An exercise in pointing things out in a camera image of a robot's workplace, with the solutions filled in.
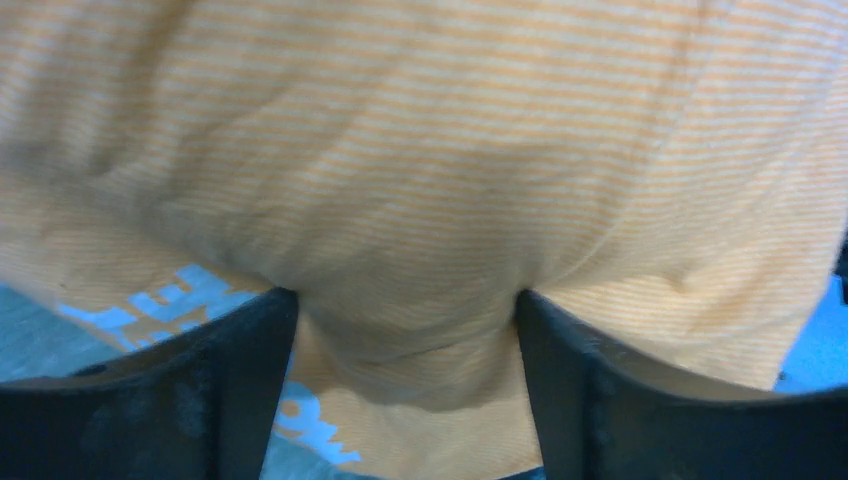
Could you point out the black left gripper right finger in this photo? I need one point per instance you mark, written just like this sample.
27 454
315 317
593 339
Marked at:
604 410

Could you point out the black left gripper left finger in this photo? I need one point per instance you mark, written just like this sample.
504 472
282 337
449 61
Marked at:
199 405

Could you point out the blue and orange pillowcase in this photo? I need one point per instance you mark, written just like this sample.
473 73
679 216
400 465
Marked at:
672 172

